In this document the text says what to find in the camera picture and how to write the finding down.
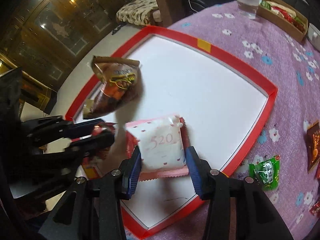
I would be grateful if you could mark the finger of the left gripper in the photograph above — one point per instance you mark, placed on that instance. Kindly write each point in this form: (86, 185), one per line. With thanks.
(52, 128)
(85, 142)

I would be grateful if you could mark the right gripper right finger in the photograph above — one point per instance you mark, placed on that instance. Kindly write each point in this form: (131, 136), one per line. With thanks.
(238, 209)

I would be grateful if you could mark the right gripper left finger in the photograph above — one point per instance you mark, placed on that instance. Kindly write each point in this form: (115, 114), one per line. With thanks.
(119, 184)

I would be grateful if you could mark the green snack packet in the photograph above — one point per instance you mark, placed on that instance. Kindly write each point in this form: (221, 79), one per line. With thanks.
(266, 173)

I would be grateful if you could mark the pink white 520 snack pack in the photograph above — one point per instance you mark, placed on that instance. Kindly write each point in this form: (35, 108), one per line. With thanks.
(161, 142)

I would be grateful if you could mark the red white shallow tray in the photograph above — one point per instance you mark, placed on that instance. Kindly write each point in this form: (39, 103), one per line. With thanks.
(224, 102)

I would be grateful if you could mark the cardboard box of snacks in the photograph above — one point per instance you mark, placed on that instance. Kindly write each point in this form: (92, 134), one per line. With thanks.
(285, 17)

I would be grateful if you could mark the small red candy packet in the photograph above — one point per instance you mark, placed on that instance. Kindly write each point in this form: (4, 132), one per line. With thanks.
(315, 209)

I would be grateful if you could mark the dark wooden cabinet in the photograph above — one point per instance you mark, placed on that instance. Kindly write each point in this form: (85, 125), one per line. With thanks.
(48, 38)

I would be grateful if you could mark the brown gold snack packet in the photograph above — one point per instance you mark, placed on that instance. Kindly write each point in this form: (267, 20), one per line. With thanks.
(312, 145)

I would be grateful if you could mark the patterned blanket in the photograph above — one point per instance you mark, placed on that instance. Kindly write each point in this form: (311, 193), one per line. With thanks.
(138, 12)

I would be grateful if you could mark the purple floral tablecloth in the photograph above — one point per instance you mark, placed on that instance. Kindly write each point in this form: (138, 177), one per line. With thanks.
(294, 69)

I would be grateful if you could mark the white mug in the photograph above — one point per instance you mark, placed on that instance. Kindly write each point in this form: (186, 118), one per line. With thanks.
(313, 35)

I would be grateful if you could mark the clear plastic cup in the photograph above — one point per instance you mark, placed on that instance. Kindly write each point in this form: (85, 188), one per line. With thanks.
(248, 8)

